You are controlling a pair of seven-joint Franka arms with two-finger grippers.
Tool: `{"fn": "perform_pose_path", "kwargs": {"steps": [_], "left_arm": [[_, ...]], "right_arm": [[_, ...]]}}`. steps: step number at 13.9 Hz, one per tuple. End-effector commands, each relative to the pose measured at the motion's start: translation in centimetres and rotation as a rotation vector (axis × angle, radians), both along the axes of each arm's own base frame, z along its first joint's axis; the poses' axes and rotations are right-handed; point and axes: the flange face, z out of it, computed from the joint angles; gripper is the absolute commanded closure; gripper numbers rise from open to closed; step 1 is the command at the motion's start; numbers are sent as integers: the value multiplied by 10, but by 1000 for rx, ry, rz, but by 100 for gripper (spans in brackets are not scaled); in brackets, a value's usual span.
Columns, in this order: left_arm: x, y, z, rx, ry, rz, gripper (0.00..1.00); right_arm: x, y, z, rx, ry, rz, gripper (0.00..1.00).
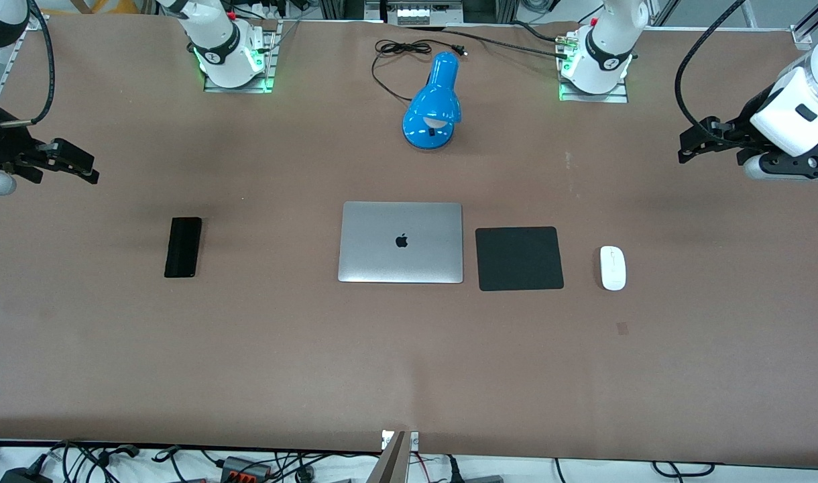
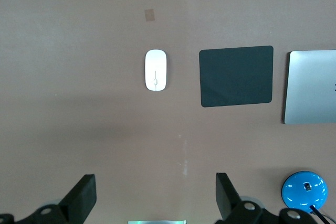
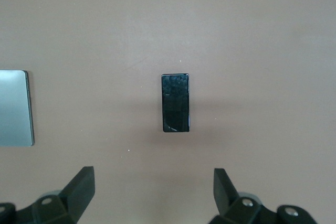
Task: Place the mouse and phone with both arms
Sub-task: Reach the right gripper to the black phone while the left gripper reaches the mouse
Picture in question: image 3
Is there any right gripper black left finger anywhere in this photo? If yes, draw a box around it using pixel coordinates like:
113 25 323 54
0 166 95 224

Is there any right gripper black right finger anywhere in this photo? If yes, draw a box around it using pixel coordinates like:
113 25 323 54
211 168 317 224

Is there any black smartphone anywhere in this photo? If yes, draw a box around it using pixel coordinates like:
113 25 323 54
161 72 191 133

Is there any silver closed laptop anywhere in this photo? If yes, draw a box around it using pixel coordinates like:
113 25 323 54
0 70 35 147

